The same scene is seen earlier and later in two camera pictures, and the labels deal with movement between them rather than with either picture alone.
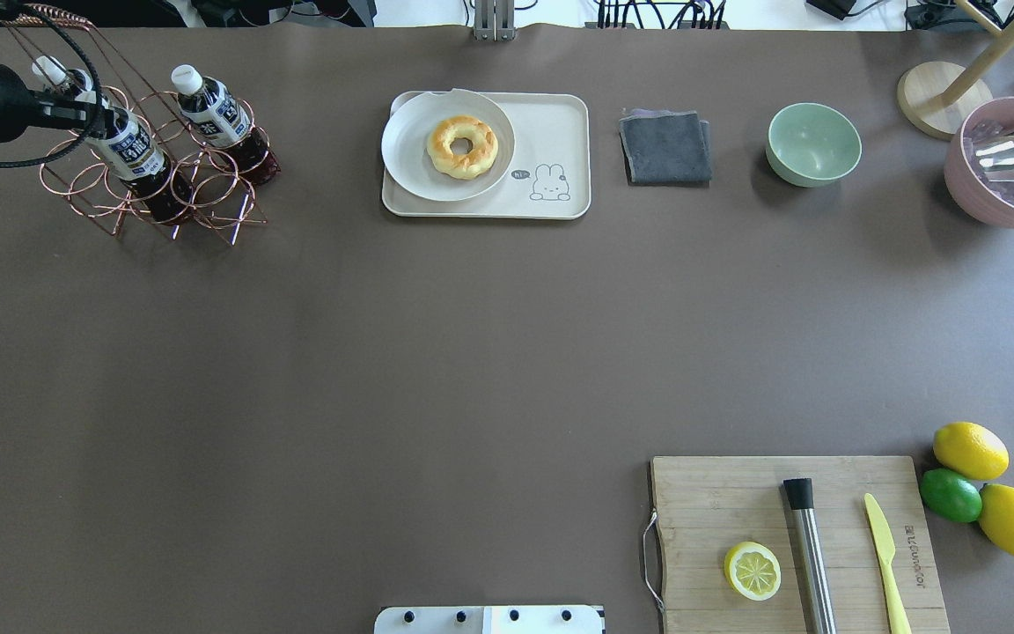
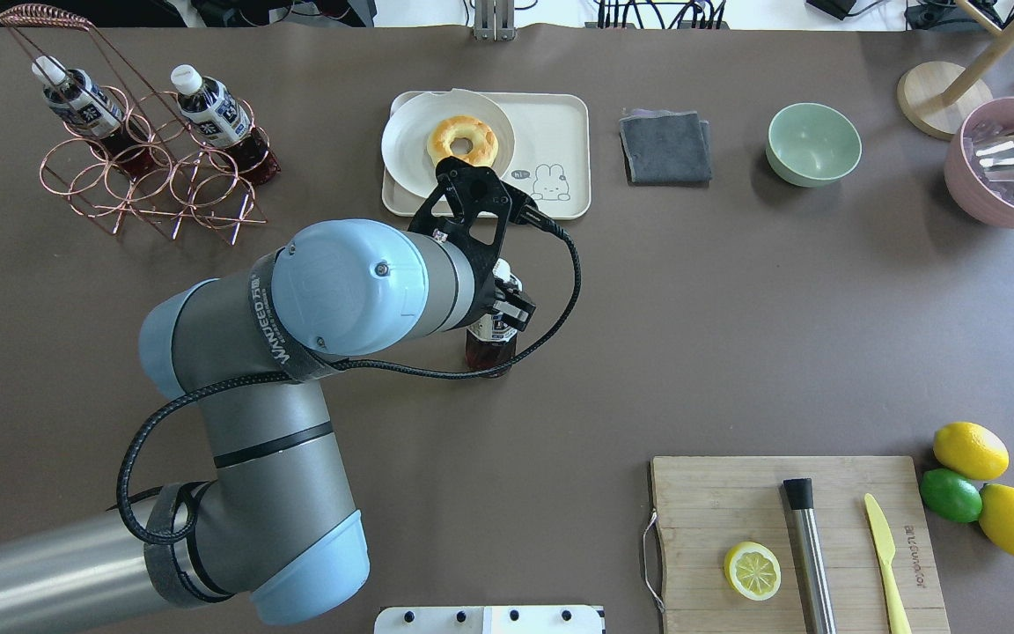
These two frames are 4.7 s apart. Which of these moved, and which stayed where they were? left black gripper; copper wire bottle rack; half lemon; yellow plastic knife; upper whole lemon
Moved: left black gripper
Stayed: upper whole lemon; yellow plastic knife; copper wire bottle rack; half lemon
